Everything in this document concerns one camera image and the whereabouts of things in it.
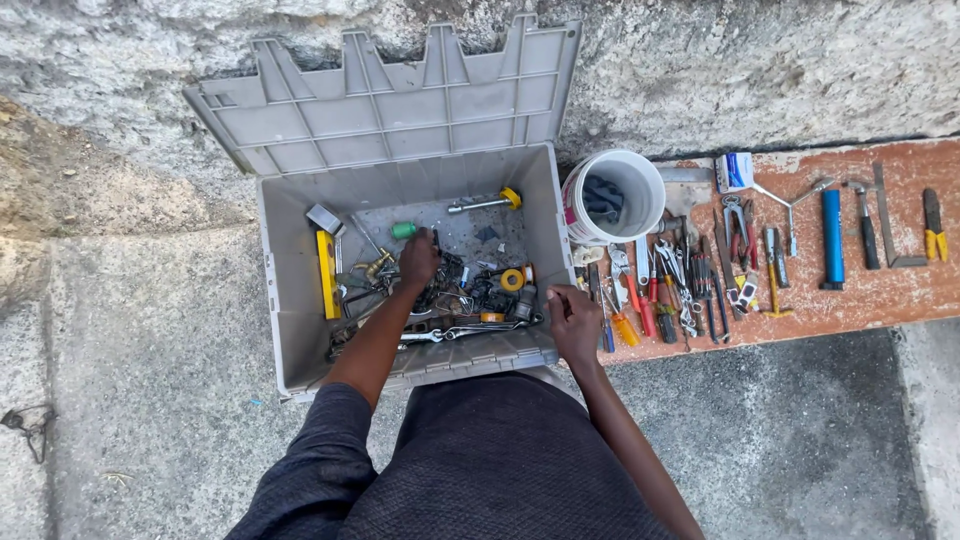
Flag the metal try square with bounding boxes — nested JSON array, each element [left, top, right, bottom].
[[870, 160, 930, 270]]

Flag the small grey metal box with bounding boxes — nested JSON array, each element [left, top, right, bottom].
[[305, 203, 347, 238]]

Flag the metal rod with yellow wheel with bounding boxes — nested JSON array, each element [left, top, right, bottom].
[[447, 186, 524, 217]]

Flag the yellow-handled pliers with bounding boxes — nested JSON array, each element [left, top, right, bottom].
[[921, 186, 950, 264]]

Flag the heap of small metal parts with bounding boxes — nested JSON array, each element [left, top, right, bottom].
[[327, 236, 546, 361]]

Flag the yellow spirit level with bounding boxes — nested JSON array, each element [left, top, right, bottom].
[[315, 229, 345, 322]]

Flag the dark cloth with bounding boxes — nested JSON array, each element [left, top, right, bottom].
[[582, 174, 627, 227]]

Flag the white and blue carton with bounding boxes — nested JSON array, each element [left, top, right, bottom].
[[714, 151, 756, 195]]

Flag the black-handled hammer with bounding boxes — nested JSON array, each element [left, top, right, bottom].
[[842, 177, 883, 272]]

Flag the grey utility knife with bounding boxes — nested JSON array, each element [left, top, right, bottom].
[[772, 227, 792, 291]]

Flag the blue-handled screwdriver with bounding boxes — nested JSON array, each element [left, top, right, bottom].
[[596, 283, 617, 354]]

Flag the row of assorted hand tools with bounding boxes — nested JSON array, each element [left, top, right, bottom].
[[571, 208, 751, 355]]

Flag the person's dark grey clothing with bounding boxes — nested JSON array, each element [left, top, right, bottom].
[[223, 372, 680, 540]]

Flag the long silver spanner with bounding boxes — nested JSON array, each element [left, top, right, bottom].
[[399, 318, 546, 345]]

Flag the person's right hand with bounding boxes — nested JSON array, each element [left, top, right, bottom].
[[544, 283, 606, 364]]

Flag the brass pipe fitting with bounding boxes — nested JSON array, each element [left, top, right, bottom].
[[351, 248, 397, 285]]

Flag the black wire scrap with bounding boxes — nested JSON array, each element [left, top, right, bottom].
[[0, 404, 56, 465]]

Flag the person's left hand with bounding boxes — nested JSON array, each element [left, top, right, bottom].
[[396, 227, 444, 294]]

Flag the blue cylinder pump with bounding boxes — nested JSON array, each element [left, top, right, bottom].
[[819, 188, 847, 292]]

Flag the white plastic bucket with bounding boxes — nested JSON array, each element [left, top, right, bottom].
[[560, 148, 668, 248]]

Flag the grey plastic crate with lid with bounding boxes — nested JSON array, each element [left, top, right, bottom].
[[182, 13, 584, 404]]

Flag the three-way metal socket wrench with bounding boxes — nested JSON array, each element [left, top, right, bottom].
[[751, 176, 837, 259]]

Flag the orange-handled screwdriver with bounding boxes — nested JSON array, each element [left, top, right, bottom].
[[609, 310, 643, 348]]

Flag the metal plastering trowel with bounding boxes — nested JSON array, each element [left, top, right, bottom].
[[657, 165, 716, 238]]

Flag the red-brown wooden board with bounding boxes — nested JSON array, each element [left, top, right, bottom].
[[568, 138, 960, 367]]

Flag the yellow-handled T tool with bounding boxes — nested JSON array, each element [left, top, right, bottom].
[[762, 226, 795, 320]]

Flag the red-handled pincers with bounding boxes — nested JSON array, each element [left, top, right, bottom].
[[720, 193, 759, 273]]

